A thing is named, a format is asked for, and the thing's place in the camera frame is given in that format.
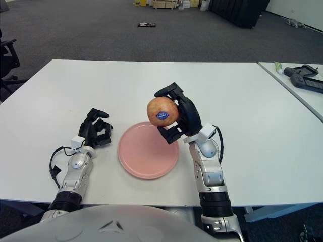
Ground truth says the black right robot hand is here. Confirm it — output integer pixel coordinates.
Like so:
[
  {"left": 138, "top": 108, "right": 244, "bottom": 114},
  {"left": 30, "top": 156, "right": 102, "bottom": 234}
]
[{"left": 153, "top": 82, "right": 203, "bottom": 145}]

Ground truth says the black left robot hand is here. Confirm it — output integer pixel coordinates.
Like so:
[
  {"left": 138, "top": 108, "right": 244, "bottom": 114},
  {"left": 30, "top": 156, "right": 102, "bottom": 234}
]
[{"left": 78, "top": 108, "right": 114, "bottom": 148}]

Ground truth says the red yellow apple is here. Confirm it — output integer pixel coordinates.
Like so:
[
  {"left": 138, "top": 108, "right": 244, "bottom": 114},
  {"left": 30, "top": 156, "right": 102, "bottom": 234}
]
[{"left": 147, "top": 97, "right": 180, "bottom": 126}]

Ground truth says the pink round plate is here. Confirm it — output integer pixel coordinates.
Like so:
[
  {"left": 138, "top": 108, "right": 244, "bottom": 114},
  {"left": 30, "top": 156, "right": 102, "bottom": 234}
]
[{"left": 117, "top": 121, "right": 180, "bottom": 180}]

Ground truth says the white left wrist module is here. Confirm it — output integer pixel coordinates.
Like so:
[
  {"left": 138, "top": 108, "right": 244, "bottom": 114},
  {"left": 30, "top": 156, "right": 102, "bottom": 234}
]
[{"left": 70, "top": 136, "right": 85, "bottom": 152}]

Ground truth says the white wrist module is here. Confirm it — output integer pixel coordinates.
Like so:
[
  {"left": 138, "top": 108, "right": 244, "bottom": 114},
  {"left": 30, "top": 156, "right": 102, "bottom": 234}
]
[
  {"left": 199, "top": 123, "right": 217, "bottom": 142},
  {"left": 70, "top": 136, "right": 85, "bottom": 152}
]

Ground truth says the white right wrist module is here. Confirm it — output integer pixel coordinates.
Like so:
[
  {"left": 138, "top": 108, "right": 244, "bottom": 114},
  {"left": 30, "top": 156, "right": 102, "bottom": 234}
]
[{"left": 199, "top": 123, "right": 217, "bottom": 142}]

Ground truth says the grey robot torso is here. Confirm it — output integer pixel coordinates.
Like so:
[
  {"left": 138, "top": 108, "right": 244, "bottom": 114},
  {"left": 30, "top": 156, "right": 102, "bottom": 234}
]
[{"left": 0, "top": 204, "right": 215, "bottom": 242}]

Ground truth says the black office chair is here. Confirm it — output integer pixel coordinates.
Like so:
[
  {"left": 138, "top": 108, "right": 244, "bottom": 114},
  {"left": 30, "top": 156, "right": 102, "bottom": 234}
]
[{"left": 0, "top": 27, "right": 26, "bottom": 89}]

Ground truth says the black handheld controller with screen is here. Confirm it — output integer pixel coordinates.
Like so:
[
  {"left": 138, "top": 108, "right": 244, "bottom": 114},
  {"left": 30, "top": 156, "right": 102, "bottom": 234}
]
[{"left": 290, "top": 74, "right": 323, "bottom": 94}]

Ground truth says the wooden pallet crate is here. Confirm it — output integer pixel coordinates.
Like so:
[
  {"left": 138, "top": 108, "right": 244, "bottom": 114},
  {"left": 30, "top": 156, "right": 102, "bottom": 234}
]
[{"left": 152, "top": 0, "right": 179, "bottom": 10}]

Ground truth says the black curtain partition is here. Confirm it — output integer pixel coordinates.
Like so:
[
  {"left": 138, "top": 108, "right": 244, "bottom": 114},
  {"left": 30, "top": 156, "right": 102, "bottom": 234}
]
[{"left": 208, "top": 0, "right": 271, "bottom": 29}]

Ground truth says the grey robot dog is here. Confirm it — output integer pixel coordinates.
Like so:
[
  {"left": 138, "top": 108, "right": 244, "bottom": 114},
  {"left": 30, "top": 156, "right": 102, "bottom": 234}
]
[{"left": 286, "top": 18, "right": 307, "bottom": 29}]

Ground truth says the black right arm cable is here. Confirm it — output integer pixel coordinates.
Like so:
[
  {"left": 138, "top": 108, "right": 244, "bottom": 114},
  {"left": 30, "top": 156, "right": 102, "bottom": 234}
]
[{"left": 213, "top": 125, "right": 225, "bottom": 163}]

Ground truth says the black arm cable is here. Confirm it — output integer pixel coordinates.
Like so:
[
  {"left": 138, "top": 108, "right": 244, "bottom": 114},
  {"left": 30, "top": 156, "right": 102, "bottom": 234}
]
[
  {"left": 49, "top": 146, "right": 74, "bottom": 189},
  {"left": 213, "top": 125, "right": 225, "bottom": 163}
]

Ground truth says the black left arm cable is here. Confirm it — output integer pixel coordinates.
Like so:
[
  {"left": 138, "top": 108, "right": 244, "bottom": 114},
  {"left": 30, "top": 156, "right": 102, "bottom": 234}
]
[{"left": 49, "top": 146, "right": 74, "bottom": 189}]

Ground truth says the black handheld controller with frame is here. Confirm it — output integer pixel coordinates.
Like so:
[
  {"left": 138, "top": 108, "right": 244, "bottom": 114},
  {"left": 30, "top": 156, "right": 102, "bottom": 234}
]
[{"left": 283, "top": 64, "right": 322, "bottom": 78}]

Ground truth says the white table frame beam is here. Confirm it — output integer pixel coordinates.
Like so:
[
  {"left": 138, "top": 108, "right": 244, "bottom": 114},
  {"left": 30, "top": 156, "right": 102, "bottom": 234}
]
[{"left": 243, "top": 205, "right": 323, "bottom": 224}]

